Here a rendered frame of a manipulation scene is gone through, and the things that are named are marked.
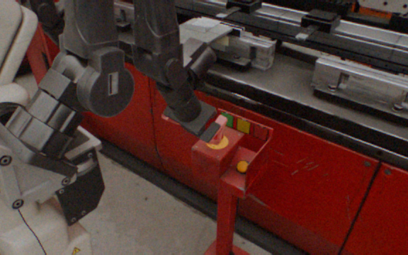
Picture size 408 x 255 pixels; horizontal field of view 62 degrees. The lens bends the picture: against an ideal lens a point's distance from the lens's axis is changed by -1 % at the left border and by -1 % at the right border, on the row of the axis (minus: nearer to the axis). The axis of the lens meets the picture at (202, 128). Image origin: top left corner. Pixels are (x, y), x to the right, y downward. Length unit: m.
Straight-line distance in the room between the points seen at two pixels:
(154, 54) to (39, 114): 0.19
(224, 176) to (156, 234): 0.81
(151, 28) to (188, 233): 1.40
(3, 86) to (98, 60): 0.19
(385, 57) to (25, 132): 1.24
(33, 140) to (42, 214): 0.36
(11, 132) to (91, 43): 0.15
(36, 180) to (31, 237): 0.28
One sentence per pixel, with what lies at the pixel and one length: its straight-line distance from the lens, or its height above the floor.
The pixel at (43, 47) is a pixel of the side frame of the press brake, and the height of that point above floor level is 0.75.
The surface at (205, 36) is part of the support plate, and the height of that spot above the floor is 1.00.
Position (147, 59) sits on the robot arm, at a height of 1.23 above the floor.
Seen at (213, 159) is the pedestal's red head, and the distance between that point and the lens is 1.05.
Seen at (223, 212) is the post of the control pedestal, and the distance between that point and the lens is 1.29.
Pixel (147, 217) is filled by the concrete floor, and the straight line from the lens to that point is 1.89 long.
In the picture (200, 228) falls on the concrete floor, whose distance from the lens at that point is 1.83.
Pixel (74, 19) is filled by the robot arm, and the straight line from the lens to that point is 0.48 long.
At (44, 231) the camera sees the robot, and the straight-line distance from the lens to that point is 0.80.
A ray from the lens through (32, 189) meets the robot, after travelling 0.53.
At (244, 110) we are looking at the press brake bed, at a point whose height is 0.76.
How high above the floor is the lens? 1.49
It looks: 38 degrees down
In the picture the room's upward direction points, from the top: straight up
